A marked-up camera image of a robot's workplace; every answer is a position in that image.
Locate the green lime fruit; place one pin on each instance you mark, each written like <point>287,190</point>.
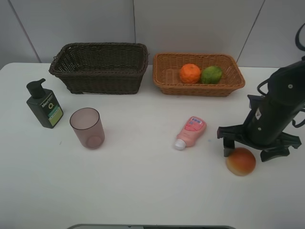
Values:
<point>211,75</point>

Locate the light brown wicker basket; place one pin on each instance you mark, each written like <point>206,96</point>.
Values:
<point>166,74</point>

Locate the translucent pink plastic cup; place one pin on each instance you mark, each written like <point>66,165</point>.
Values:
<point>87,125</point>

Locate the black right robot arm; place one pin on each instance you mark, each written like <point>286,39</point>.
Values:
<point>287,86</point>

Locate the pink lotion bottle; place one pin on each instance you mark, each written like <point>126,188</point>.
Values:
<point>192,130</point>

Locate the dark green pump bottle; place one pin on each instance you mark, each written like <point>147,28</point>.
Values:
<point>44,104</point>

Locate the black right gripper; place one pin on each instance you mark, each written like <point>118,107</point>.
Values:
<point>263,129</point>

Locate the dark brown wicker basket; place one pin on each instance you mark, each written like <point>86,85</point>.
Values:
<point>101,67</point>

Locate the orange mandarin fruit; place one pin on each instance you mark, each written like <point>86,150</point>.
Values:
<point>190,73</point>

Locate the round bread bun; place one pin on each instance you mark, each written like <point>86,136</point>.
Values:
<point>241,162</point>

